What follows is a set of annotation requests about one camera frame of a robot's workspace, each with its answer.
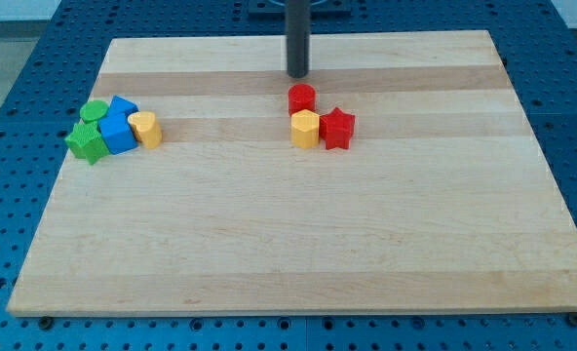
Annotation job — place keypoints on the yellow heart block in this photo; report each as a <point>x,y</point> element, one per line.
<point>146,128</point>

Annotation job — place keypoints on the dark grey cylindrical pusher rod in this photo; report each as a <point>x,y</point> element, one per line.
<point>297,31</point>

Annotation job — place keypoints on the blue cube block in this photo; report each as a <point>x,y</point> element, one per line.
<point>117,133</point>

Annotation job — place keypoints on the green star block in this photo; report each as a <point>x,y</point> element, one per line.
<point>86,142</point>

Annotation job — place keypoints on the blue triangular block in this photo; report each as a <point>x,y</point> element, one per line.
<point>120,105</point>

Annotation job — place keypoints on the red cylinder block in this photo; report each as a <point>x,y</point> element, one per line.
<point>301,97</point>

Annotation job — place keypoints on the green cylinder block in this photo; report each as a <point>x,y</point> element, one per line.
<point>93,111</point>

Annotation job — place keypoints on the yellow hexagon block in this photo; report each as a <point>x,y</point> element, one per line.
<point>304,129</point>

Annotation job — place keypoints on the light wooden board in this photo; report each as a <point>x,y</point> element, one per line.
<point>443,203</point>

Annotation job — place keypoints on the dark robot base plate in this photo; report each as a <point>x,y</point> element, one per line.
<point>259,9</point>

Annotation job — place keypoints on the red star block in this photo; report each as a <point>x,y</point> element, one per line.
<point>337,129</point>

